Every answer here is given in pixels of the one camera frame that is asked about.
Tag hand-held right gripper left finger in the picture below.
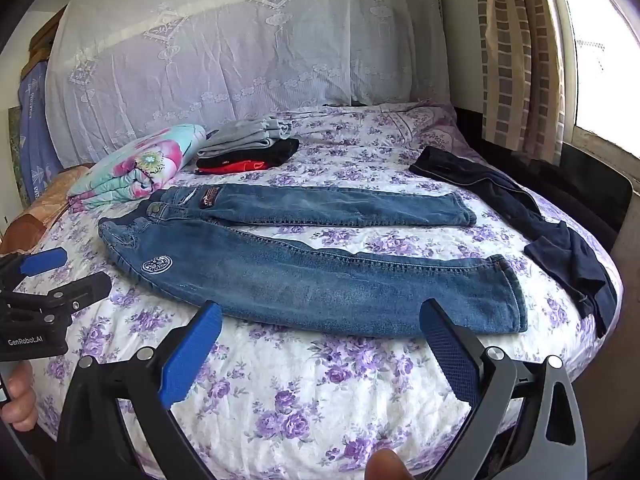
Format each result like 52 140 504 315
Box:
52 300 223 480

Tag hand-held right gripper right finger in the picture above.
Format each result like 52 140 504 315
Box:
419 298 588 480

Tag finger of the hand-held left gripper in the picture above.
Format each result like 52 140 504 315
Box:
0 248 69 288
0 272 113 322

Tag blue denim pants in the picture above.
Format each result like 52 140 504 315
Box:
97 183 530 337

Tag dark navy pants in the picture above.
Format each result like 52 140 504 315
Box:
409 146 618 338

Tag person's left hand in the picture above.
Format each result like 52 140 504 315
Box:
0 360 39 432

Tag person's right hand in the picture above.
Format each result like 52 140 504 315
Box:
365 448 409 480

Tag orange brown pillow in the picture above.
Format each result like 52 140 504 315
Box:
0 164 93 256

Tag purple floral bed sheet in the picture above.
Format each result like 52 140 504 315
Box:
0 102 626 480

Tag blue hanging cloth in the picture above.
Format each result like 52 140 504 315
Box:
17 60 63 201

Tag folded colourful floral blanket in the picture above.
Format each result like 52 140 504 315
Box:
67 124 208 208

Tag folded black and red garment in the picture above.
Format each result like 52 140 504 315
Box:
195 138 300 176

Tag folded grey garment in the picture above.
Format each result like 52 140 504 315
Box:
196 116 293 158

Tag beige checked curtain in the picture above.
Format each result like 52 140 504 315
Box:
475 0 568 166

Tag bright window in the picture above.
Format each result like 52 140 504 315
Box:
550 0 640 161

